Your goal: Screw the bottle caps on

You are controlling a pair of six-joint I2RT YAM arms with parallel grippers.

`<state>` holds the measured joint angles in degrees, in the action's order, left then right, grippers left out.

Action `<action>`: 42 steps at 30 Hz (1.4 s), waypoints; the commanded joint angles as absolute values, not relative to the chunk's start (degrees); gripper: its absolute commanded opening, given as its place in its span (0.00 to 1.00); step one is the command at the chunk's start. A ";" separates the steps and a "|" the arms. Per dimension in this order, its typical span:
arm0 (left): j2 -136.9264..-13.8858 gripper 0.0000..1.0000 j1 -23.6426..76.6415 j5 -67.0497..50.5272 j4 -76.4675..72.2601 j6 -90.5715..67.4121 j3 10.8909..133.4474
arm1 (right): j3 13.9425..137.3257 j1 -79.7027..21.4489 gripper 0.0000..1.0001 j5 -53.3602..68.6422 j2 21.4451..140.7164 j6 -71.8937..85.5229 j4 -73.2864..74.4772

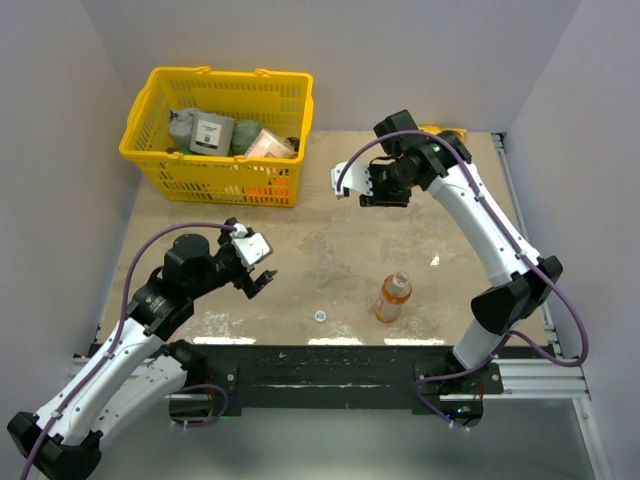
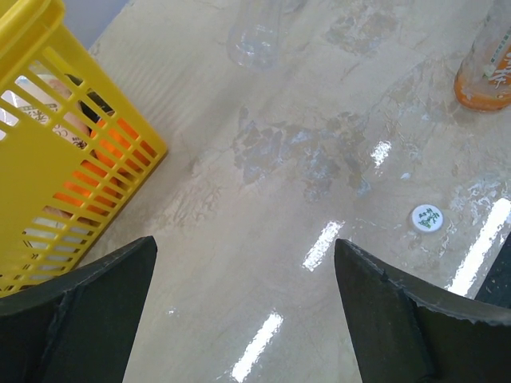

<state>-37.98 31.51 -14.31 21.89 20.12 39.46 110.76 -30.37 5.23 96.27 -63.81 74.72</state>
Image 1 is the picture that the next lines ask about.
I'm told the orange drink bottle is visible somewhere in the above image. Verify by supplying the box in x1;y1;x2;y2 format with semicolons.
374;271;412;323

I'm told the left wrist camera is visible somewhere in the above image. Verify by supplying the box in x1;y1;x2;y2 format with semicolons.
230;223;273;272

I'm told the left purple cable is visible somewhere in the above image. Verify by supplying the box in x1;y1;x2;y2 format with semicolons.
18;221;241;480

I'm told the green white bottle cap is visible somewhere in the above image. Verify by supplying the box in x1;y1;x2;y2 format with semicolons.
314;310;327;323

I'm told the green scrub sponge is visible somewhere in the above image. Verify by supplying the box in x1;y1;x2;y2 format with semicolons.
230;119;263;155

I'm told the purple cable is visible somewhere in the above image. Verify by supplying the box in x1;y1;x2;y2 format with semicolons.
335;129;590;369
18;221;241;480

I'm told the grey box with label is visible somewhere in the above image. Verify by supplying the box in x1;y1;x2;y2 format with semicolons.
190;110;235;157

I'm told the yellow chips bag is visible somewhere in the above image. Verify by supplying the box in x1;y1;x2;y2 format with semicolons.
419;125;467;143

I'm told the grey pouch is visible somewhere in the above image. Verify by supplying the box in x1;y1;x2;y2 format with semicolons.
168;108;199;147

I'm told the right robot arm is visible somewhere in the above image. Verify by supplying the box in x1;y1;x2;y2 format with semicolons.
360;110;563;393

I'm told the pink packet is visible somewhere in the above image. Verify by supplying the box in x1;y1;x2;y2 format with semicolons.
244;129;296;159

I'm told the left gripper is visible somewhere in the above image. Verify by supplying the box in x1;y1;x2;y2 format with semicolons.
189;218;276;299

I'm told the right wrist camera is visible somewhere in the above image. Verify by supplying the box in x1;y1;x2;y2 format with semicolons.
330;162;373;199

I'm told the yellow plastic basket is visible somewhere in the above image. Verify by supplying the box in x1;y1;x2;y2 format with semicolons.
119;66;314;207

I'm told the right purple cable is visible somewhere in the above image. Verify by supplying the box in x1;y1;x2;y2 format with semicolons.
335;129;590;369

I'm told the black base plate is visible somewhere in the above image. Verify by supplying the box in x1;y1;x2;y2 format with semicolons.
87;342;504;419

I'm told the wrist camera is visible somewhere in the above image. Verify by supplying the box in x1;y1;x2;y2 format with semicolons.
330;162;373;199
230;223;273;272

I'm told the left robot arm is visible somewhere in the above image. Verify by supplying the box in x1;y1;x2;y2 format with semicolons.
7;218;276;479

